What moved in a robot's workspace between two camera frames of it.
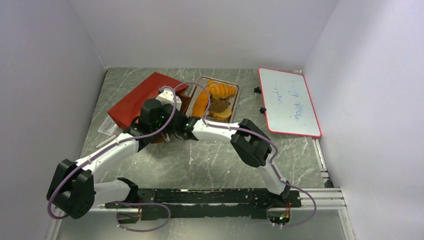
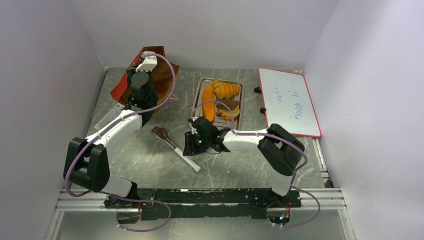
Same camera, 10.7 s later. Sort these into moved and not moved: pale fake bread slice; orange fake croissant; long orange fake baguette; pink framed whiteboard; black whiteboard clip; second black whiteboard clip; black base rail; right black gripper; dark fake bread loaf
Moved: dark fake bread loaf; right black gripper; long orange fake baguette; pale fake bread slice; orange fake croissant
Not moved: second black whiteboard clip; pink framed whiteboard; black base rail; black whiteboard clip
